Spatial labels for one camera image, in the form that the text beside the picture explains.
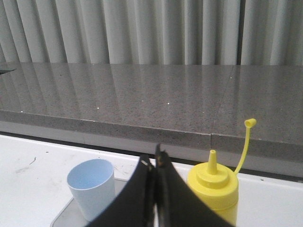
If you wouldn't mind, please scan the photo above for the grey stone counter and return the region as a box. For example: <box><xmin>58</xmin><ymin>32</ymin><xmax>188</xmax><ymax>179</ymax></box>
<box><xmin>0</xmin><ymin>62</ymin><xmax>303</xmax><ymax>177</ymax></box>

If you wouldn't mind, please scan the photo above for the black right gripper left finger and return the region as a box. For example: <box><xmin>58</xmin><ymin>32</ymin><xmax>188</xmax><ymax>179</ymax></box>
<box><xmin>87</xmin><ymin>155</ymin><xmax>156</xmax><ymax>227</ymax></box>

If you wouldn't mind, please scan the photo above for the light blue plastic cup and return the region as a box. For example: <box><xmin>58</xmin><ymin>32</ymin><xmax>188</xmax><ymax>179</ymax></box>
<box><xmin>67</xmin><ymin>158</ymin><xmax>116</xmax><ymax>222</ymax></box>

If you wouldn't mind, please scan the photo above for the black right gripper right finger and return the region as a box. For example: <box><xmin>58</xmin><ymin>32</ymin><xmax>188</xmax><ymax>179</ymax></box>
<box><xmin>155</xmin><ymin>144</ymin><xmax>231</xmax><ymax>227</ymax></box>

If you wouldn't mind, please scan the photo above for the silver electronic kitchen scale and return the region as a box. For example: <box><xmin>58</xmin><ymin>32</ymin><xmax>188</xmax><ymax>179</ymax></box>
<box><xmin>49</xmin><ymin>177</ymin><xmax>157</xmax><ymax>227</ymax></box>

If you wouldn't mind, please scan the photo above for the yellow squeeze bottle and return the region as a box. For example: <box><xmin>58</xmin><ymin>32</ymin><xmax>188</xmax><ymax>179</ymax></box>
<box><xmin>187</xmin><ymin>118</ymin><xmax>257</xmax><ymax>226</ymax></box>

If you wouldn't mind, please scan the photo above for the grey pleated curtain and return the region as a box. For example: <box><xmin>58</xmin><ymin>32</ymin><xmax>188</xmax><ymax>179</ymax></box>
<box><xmin>0</xmin><ymin>0</ymin><xmax>303</xmax><ymax>65</ymax></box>

